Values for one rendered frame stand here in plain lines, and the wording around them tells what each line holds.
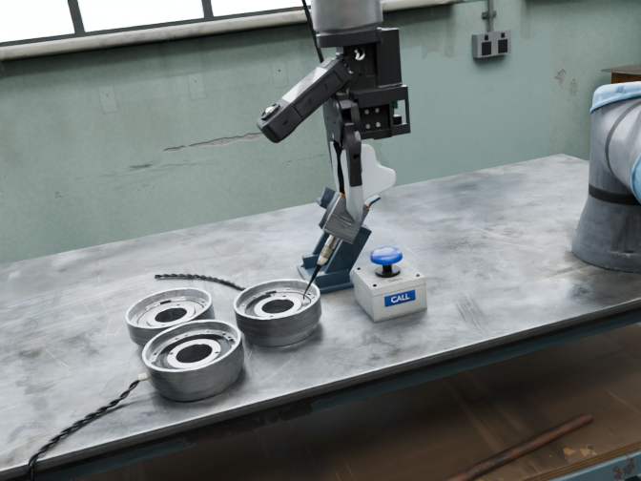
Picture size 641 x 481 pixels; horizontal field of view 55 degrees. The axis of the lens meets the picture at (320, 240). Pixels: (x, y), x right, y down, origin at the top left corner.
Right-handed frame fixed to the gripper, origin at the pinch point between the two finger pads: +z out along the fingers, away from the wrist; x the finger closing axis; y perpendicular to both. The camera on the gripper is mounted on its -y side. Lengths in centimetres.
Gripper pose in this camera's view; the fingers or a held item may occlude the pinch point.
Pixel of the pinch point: (347, 209)
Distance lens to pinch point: 73.0
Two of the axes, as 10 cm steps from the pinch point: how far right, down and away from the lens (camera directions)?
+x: -2.4, -3.2, 9.2
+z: 1.1, 9.3, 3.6
